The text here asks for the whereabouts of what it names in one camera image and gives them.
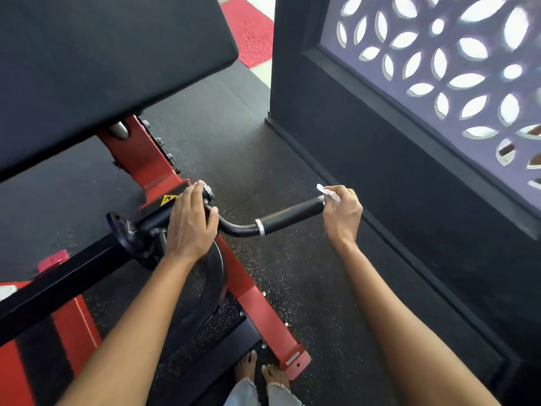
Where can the person's right hand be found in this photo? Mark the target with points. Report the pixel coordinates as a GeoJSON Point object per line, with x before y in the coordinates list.
{"type": "Point", "coordinates": [343, 219]}

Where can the person's left hand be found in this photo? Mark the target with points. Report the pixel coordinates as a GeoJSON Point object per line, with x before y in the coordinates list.
{"type": "Point", "coordinates": [188, 232]}

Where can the person's left thumb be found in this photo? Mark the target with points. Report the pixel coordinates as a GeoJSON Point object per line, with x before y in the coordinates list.
{"type": "Point", "coordinates": [212, 219]}

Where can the person's left middle finger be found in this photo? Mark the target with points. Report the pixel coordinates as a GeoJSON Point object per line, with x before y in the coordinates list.
{"type": "Point", "coordinates": [186, 200]}

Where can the person's right thumb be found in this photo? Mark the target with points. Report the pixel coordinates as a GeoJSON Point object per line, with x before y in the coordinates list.
{"type": "Point", "coordinates": [329, 211]}

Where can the person's left little finger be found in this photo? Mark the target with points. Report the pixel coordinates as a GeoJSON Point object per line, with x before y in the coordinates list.
{"type": "Point", "coordinates": [170, 217]}

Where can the white wipe cloth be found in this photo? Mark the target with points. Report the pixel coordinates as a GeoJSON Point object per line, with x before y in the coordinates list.
{"type": "Point", "coordinates": [326, 192]}

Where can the person's left forearm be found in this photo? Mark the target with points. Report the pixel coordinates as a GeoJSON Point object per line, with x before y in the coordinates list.
{"type": "Point", "coordinates": [126, 334]}

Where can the person's right forearm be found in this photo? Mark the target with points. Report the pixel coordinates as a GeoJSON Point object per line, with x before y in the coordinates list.
{"type": "Point", "coordinates": [401, 329]}

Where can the yellow warning sticker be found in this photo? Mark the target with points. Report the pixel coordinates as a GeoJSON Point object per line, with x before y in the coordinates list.
{"type": "Point", "coordinates": [168, 200]}

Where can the black curved guard bar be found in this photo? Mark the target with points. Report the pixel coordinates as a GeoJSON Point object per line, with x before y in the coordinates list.
{"type": "Point", "coordinates": [209, 287]}

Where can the black foot plate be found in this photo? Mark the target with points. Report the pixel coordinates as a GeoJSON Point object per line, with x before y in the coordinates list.
{"type": "Point", "coordinates": [211, 359]}

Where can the person's left foot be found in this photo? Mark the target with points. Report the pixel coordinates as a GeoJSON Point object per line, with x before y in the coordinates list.
{"type": "Point", "coordinates": [246, 367]}

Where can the person's foot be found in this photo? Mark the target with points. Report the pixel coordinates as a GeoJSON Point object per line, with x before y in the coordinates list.
{"type": "Point", "coordinates": [246, 367]}
{"type": "Point", "coordinates": [274, 377]}

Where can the black padded cushion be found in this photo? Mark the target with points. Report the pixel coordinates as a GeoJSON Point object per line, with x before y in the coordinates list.
{"type": "Point", "coordinates": [93, 67]}

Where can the person's right foot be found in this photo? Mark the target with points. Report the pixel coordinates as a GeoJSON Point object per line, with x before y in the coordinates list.
{"type": "Point", "coordinates": [274, 377]}

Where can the light jeans left leg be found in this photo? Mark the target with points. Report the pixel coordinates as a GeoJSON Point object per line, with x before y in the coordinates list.
{"type": "Point", "coordinates": [241, 394]}

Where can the light jeans leg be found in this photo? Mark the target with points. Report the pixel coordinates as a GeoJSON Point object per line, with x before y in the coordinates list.
{"type": "Point", "coordinates": [241, 394]}
{"type": "Point", "coordinates": [283, 396]}

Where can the purple lattice screen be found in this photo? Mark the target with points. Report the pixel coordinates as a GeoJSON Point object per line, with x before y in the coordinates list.
{"type": "Point", "coordinates": [443, 76]}

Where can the red floor mat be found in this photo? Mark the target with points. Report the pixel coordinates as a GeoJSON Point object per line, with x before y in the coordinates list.
{"type": "Point", "coordinates": [250, 31]}

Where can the light jeans right leg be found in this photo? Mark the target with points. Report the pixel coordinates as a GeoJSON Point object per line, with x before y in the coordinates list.
{"type": "Point", "coordinates": [283, 396]}

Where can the red gym machine frame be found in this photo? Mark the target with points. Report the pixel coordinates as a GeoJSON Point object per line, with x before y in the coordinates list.
{"type": "Point", "coordinates": [143, 164]}

